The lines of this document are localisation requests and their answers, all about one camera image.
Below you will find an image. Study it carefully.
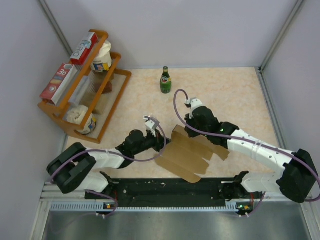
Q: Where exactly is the red white box upper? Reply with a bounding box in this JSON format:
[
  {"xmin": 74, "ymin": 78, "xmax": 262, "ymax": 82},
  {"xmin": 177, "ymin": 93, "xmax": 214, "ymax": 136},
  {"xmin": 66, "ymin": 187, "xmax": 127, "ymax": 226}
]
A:
[{"xmin": 70, "ymin": 32, "xmax": 98, "ymax": 65}]

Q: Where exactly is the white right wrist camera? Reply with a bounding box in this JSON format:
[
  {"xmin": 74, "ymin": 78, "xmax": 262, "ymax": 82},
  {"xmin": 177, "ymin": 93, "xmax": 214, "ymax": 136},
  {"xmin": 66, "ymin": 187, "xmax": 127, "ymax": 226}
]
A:
[{"xmin": 184, "ymin": 97, "xmax": 203, "ymax": 111}]

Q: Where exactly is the green glass bottle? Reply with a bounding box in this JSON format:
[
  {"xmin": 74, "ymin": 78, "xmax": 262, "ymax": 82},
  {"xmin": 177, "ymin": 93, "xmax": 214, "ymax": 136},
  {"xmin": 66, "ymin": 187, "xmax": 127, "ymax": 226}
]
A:
[{"xmin": 159, "ymin": 66, "xmax": 172, "ymax": 94}]

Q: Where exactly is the red white box lower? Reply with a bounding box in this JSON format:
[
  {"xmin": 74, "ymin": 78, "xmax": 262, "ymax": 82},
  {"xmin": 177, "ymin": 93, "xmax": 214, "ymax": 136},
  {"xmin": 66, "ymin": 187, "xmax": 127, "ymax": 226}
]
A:
[{"xmin": 39, "ymin": 63, "xmax": 78, "ymax": 105}]

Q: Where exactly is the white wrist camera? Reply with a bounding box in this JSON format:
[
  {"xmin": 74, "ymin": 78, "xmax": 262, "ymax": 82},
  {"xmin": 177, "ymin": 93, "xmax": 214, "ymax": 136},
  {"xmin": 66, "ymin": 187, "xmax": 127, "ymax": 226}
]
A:
[
  {"xmin": 184, "ymin": 97, "xmax": 203, "ymax": 111},
  {"xmin": 143, "ymin": 115, "xmax": 160, "ymax": 131}
]

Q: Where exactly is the red white box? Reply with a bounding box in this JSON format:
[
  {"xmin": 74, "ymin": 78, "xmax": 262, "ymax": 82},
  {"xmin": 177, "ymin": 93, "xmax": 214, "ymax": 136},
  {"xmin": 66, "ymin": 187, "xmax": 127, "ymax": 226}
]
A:
[
  {"xmin": 39, "ymin": 63, "xmax": 78, "ymax": 105},
  {"xmin": 70, "ymin": 32, "xmax": 98, "ymax": 65}
]

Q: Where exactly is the grey cable duct rail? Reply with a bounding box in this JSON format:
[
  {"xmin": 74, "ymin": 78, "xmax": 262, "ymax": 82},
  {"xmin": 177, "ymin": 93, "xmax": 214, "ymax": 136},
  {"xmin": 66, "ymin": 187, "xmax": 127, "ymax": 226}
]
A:
[{"xmin": 39, "ymin": 181, "xmax": 313, "ymax": 213}]

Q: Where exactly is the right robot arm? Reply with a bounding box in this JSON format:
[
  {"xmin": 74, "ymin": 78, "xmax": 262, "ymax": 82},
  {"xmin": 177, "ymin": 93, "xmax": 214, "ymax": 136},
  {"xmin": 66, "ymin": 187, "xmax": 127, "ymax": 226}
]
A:
[{"xmin": 184, "ymin": 99, "xmax": 318, "ymax": 203}]

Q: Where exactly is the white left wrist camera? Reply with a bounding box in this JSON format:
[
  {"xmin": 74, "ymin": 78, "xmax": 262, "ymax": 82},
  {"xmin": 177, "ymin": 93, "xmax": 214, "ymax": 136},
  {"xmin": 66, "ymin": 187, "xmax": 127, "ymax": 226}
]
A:
[{"xmin": 143, "ymin": 115, "xmax": 160, "ymax": 131}]

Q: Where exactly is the orange wooden rack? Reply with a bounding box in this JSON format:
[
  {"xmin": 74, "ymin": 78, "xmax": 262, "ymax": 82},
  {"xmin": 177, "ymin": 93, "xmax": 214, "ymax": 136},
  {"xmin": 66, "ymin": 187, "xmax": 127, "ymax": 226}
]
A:
[{"xmin": 38, "ymin": 29, "xmax": 132, "ymax": 144}]

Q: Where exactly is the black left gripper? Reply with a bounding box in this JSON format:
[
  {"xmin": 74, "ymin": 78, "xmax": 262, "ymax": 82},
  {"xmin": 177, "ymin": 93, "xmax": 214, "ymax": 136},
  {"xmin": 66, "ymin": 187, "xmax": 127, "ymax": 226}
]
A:
[{"xmin": 133, "ymin": 128, "xmax": 171, "ymax": 156}]

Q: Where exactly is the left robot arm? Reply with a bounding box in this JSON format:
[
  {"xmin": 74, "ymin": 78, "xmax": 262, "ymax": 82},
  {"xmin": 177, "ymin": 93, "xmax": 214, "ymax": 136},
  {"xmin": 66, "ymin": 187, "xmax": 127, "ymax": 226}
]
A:
[{"xmin": 46, "ymin": 129, "xmax": 171, "ymax": 199}]

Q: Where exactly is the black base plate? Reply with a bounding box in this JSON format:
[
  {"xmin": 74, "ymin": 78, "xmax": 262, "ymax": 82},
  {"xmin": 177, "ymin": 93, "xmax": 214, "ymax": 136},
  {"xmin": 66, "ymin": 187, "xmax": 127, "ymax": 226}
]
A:
[{"xmin": 84, "ymin": 177, "xmax": 251, "ymax": 208}]

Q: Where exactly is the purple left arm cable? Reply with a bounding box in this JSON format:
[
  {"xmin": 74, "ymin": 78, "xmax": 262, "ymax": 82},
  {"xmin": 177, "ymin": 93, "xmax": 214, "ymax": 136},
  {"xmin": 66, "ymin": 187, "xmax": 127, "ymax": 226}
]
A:
[{"xmin": 49, "ymin": 115, "xmax": 168, "ymax": 218}]

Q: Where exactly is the brown cardboard box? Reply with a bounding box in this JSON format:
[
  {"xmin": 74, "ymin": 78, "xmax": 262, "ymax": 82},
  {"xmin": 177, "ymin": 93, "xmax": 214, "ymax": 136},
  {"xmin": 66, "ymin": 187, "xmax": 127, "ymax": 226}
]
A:
[{"xmin": 155, "ymin": 125, "xmax": 230, "ymax": 184}]

